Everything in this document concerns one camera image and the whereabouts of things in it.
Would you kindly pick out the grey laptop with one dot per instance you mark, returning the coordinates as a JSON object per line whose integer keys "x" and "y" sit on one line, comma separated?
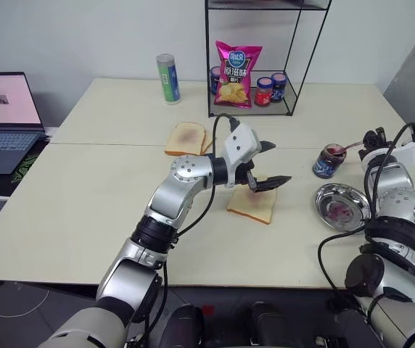
{"x": 4, "y": 119}

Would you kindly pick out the pink potato chips bag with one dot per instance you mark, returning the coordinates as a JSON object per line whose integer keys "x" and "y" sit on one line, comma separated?
{"x": 234, "y": 76}

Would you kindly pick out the blue-lid jar right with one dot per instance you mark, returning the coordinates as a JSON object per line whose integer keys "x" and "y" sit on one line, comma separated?
{"x": 279, "y": 88}

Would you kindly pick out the black green desk mat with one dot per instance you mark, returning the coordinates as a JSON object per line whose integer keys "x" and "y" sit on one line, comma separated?
{"x": 22, "y": 170}

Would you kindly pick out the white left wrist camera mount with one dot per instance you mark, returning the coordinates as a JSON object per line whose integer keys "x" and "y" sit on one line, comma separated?
{"x": 240, "y": 143}

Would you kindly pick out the toast slice with jam stain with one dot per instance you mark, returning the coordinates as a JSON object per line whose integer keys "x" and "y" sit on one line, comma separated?
{"x": 185, "y": 139}

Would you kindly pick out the open blue jam jar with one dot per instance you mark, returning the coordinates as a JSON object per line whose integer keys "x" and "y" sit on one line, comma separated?
{"x": 328, "y": 165}

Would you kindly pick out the green blue cylinder can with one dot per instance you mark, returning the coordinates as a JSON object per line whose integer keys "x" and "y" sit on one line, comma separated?
{"x": 168, "y": 79}

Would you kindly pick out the round metal plate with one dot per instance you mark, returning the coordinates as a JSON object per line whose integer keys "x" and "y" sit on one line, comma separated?
{"x": 341, "y": 208}

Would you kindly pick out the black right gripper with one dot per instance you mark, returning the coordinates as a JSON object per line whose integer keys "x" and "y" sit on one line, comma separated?
{"x": 378, "y": 137}

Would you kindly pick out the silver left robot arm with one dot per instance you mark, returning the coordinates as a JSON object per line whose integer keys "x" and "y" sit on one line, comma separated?
{"x": 178, "y": 192}

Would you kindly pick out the red jam jar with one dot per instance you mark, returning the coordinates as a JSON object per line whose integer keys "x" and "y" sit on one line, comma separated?
{"x": 263, "y": 92}

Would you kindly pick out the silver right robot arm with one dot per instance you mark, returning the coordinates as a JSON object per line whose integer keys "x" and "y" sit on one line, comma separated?
{"x": 399, "y": 203}

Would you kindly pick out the spoon with jam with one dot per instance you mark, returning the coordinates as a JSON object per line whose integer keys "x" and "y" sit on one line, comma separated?
{"x": 349, "y": 146}

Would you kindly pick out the plain toast slice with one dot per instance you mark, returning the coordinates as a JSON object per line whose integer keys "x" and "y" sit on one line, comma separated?
{"x": 207, "y": 143}

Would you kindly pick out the dark blue jam jar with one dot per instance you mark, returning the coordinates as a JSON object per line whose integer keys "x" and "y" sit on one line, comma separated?
{"x": 214, "y": 81}

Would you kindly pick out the bread slice with jam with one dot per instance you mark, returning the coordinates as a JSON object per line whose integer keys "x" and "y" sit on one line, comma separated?
{"x": 252, "y": 206}

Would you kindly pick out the dark rounded shape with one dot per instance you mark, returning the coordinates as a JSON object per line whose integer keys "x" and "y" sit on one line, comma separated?
{"x": 267, "y": 326}
{"x": 184, "y": 328}

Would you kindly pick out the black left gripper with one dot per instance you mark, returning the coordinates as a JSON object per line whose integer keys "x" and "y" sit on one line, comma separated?
{"x": 245, "y": 175}

